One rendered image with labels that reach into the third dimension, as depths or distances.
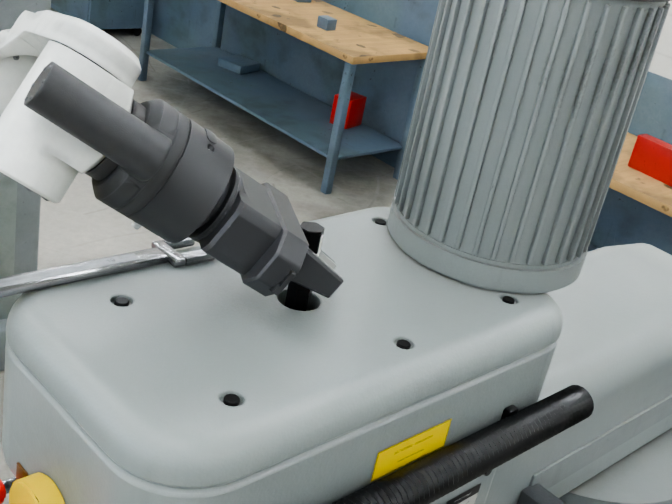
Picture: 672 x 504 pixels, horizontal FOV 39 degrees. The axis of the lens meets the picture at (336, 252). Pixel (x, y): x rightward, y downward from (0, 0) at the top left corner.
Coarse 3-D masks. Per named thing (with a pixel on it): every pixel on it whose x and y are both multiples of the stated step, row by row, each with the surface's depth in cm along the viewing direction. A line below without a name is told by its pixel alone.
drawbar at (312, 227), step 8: (304, 224) 78; (312, 224) 78; (304, 232) 77; (312, 232) 77; (320, 232) 77; (312, 240) 77; (312, 248) 78; (288, 288) 80; (296, 288) 79; (304, 288) 79; (288, 296) 80; (296, 296) 80; (304, 296) 80; (288, 304) 80; (296, 304) 80; (304, 304) 80
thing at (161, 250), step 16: (160, 240) 84; (192, 240) 86; (112, 256) 80; (128, 256) 81; (144, 256) 81; (160, 256) 82; (176, 256) 82; (192, 256) 83; (208, 256) 84; (32, 272) 75; (48, 272) 76; (64, 272) 76; (80, 272) 77; (96, 272) 78; (112, 272) 79; (0, 288) 73; (16, 288) 73; (32, 288) 74
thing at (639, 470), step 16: (640, 448) 129; (656, 448) 130; (624, 464) 125; (640, 464) 126; (656, 464) 126; (592, 480) 121; (608, 480) 121; (624, 480) 122; (640, 480) 123; (656, 480) 123; (576, 496) 118; (592, 496) 118; (608, 496) 119; (624, 496) 119; (640, 496) 120; (656, 496) 120
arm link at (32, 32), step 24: (24, 24) 71; (48, 24) 68; (72, 24) 66; (0, 48) 71; (24, 48) 72; (72, 48) 66; (96, 48) 66; (120, 48) 66; (0, 72) 73; (24, 72) 74; (120, 72) 67; (0, 96) 73
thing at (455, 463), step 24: (528, 408) 88; (552, 408) 89; (576, 408) 90; (480, 432) 84; (504, 432) 84; (528, 432) 85; (552, 432) 88; (432, 456) 79; (456, 456) 80; (480, 456) 81; (504, 456) 83; (384, 480) 75; (408, 480) 76; (432, 480) 77; (456, 480) 79
